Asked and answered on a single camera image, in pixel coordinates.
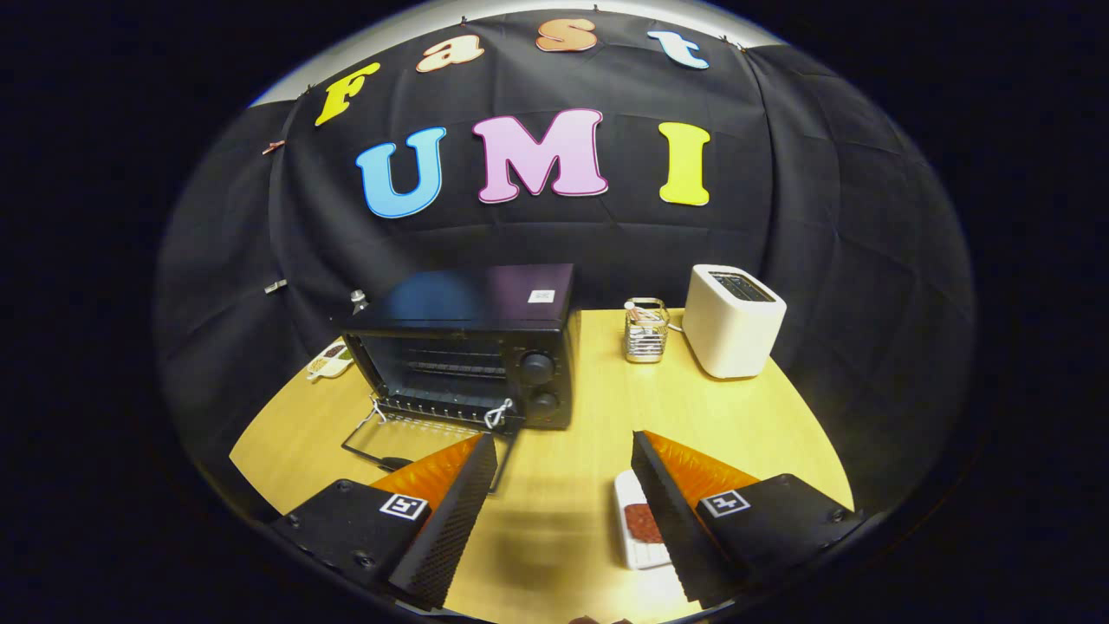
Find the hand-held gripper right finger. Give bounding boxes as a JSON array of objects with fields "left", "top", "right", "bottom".
[{"left": 631, "top": 431, "right": 868, "bottom": 608}]

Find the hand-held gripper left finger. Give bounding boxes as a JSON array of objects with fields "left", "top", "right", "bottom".
[{"left": 270, "top": 433, "right": 499, "bottom": 611}]

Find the brown steak piece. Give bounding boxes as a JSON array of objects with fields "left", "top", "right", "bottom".
[{"left": 624, "top": 502, "right": 665, "bottom": 546}]

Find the black toaster oven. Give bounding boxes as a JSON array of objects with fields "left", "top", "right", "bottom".
[{"left": 332, "top": 263, "right": 584, "bottom": 497}]

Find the white toaster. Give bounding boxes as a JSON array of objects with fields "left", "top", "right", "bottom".
[{"left": 681, "top": 263, "right": 788, "bottom": 380}]

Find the white rectangular plate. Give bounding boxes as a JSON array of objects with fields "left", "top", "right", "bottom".
[{"left": 613, "top": 469, "right": 676, "bottom": 571}]

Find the divided white seasoning dish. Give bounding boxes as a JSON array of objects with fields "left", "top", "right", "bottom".
[{"left": 306, "top": 340, "right": 355, "bottom": 381}]

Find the metal wire basket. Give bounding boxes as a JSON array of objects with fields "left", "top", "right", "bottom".
[{"left": 623, "top": 296, "right": 671, "bottom": 364}]

